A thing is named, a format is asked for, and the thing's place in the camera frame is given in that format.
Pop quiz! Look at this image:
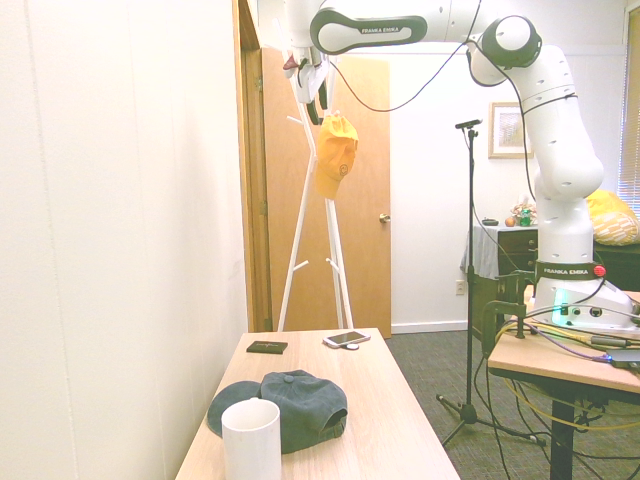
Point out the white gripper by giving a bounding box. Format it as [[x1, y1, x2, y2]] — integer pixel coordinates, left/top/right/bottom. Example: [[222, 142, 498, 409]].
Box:
[[292, 46, 331, 126]]

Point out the orange smiley baseball cap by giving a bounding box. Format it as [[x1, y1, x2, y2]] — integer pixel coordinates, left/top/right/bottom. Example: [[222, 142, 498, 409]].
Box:
[[313, 113, 360, 199]]

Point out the dark green cap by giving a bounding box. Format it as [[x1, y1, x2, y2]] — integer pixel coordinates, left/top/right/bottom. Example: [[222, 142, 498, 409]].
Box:
[[206, 369, 349, 455]]

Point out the white coat rack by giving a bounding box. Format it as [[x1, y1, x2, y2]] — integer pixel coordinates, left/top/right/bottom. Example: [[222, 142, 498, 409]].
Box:
[[271, 14, 357, 333]]

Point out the wooden door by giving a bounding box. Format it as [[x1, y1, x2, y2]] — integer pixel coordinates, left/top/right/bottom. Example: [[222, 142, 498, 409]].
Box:
[[260, 46, 393, 334]]

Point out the grey draped cloth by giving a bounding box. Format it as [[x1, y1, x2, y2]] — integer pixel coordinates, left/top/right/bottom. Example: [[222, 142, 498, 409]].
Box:
[[459, 222, 502, 279]]

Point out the white smartphone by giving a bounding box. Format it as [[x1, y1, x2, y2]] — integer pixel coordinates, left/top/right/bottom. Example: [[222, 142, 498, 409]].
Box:
[[321, 330, 373, 348]]

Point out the dark wooden cabinet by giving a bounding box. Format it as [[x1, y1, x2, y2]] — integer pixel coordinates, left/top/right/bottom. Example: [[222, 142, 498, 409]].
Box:
[[471, 225, 640, 342]]

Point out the black tripod stand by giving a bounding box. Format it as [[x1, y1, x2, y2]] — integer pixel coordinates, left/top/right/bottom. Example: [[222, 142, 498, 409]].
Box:
[[434, 127, 547, 449]]

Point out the black card wallet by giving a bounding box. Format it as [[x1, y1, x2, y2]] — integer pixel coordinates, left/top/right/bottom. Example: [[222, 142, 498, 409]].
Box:
[[245, 339, 290, 357]]

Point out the dark metal C-clamp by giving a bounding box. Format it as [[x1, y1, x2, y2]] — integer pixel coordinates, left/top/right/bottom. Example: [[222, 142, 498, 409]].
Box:
[[481, 271, 535, 347]]

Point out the window blind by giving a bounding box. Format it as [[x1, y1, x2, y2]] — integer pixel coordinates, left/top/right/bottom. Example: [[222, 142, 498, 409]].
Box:
[[618, 34, 640, 194]]

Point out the light wood robot table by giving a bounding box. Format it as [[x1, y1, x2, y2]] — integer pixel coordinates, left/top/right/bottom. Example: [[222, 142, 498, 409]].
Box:
[[486, 285, 640, 480]]

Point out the white mug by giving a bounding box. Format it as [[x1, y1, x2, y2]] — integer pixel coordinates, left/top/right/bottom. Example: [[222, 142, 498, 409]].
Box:
[[220, 397, 283, 480]]

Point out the black box device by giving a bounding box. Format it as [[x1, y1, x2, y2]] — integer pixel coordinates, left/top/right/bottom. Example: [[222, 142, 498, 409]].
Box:
[[606, 348, 640, 370]]

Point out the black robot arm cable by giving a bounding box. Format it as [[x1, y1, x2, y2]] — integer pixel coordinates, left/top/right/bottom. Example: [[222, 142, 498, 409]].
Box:
[[298, 0, 582, 114]]

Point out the wooden door frame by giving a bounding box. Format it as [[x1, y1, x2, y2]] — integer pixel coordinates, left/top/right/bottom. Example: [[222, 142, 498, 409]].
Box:
[[231, 0, 274, 334]]

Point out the framed wall picture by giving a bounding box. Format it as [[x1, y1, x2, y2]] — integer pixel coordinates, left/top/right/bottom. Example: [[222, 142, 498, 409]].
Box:
[[487, 101, 533, 161]]

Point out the purple cable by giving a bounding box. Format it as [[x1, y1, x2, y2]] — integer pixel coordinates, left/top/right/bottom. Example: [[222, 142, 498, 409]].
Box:
[[528, 323, 617, 362]]

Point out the yellow cable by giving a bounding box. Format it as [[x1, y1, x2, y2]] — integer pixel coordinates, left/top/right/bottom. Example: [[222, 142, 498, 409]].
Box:
[[493, 319, 640, 437]]

